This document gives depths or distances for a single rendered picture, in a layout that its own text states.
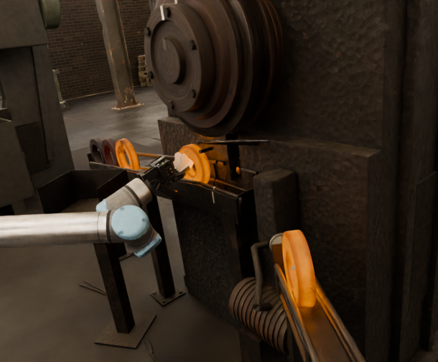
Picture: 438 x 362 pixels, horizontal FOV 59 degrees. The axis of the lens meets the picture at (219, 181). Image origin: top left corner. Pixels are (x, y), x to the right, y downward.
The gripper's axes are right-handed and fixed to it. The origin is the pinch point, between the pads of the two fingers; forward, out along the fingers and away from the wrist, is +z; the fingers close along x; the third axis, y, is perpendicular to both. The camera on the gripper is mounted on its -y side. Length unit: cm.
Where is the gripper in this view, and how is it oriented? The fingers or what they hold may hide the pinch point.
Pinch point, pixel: (192, 161)
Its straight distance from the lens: 136.5
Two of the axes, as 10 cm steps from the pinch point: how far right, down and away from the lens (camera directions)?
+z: 7.1, -5.6, 4.2
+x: -6.2, -2.1, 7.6
